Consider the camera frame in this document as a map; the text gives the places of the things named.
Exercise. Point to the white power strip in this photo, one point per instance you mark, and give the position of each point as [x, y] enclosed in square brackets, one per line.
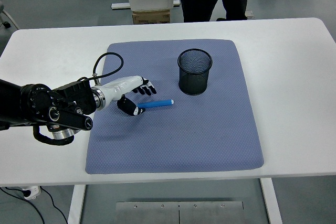
[32, 191]

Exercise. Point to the white stand base bar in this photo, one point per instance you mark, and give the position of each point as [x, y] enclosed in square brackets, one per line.
[119, 5]

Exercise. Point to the blue marker with clear cap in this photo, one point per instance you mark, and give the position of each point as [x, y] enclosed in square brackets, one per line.
[160, 102]

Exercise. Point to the small grey floor plate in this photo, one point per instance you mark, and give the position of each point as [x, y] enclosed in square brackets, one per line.
[250, 14]

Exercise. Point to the black mesh pen holder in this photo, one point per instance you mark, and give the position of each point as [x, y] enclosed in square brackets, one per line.
[194, 82]

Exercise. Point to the white chair base with caster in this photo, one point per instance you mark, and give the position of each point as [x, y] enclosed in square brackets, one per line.
[7, 25]

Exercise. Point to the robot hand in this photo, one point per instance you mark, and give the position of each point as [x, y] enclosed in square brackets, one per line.
[118, 89]

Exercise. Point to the white table leg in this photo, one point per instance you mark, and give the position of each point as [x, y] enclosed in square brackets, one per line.
[270, 203]
[76, 205]

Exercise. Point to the blue-grey quilted mat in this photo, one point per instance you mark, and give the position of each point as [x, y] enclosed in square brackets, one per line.
[170, 142]

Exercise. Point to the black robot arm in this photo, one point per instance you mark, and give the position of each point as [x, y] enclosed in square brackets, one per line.
[34, 100]

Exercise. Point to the brown cardboard box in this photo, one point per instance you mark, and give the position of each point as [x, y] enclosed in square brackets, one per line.
[151, 16]

